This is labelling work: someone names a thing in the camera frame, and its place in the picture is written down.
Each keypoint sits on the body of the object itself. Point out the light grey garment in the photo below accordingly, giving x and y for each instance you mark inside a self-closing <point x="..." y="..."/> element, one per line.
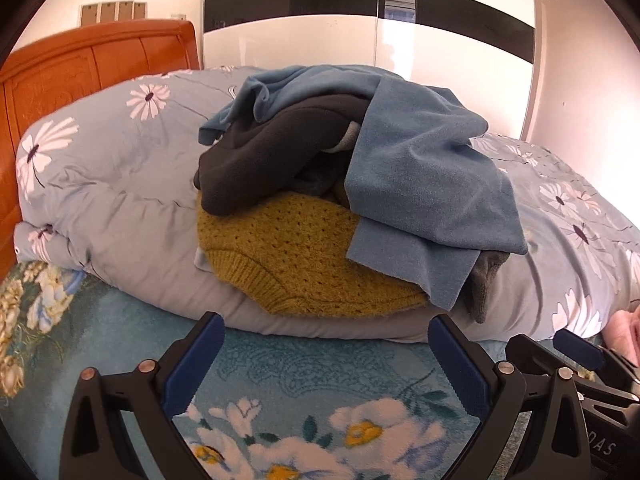
<point x="345" y="137"/>

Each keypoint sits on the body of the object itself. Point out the white wardrobe with black stripe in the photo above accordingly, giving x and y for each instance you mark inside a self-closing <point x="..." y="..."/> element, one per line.
<point x="300" y="35"/>

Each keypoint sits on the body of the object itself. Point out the yellow knitted sweater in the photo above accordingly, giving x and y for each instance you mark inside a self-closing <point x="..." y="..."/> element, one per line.
<point x="280" y="245"/>

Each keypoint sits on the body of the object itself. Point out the grey daisy print duvet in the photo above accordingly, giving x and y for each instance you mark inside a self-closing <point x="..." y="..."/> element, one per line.
<point x="125" y="200"/>

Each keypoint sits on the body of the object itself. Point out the orange wooden headboard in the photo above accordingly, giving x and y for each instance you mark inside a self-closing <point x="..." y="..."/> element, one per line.
<point x="75" y="75"/>

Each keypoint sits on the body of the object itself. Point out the dark grey fleece garment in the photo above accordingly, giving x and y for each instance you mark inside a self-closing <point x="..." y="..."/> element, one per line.
<point x="260" y="160"/>

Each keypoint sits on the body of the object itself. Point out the person's right hand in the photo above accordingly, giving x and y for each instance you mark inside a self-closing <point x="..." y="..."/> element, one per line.
<point x="625" y="335"/>

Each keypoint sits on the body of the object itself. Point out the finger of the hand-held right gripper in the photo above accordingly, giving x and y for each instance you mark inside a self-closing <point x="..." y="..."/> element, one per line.
<point x="580" y="350"/>
<point x="530" y="355"/>

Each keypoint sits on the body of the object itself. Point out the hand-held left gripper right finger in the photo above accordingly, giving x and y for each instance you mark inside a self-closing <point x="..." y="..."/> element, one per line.
<point x="460" y="365"/>

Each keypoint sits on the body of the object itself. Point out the blue fleece garment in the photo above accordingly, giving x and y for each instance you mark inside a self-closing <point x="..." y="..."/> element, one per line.
<point x="425" y="185"/>

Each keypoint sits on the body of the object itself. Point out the teal floral blanket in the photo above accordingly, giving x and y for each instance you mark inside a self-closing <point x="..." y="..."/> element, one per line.
<point x="300" y="360"/>

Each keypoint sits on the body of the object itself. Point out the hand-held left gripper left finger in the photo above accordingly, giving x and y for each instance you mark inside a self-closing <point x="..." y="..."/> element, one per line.
<point x="195" y="360"/>

